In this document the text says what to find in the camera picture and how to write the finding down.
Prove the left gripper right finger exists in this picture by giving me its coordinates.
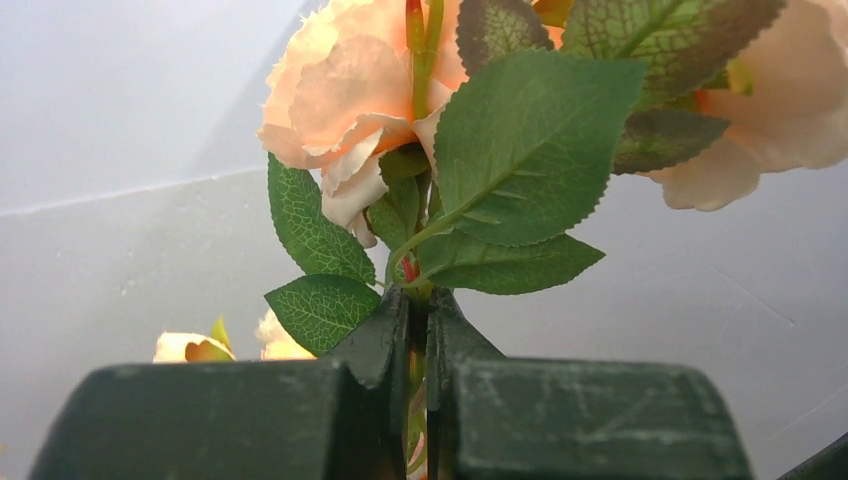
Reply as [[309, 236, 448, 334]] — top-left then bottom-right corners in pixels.
[[427, 288, 752, 479]]

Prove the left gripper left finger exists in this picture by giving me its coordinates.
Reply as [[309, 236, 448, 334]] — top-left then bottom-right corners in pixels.
[[30, 288, 409, 479]]

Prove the white rose stem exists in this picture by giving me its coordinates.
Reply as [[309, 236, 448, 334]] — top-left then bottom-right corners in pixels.
[[152, 309, 316, 363]]

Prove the peach rose stem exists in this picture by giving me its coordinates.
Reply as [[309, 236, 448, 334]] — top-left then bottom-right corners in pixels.
[[257, 1, 847, 479]]

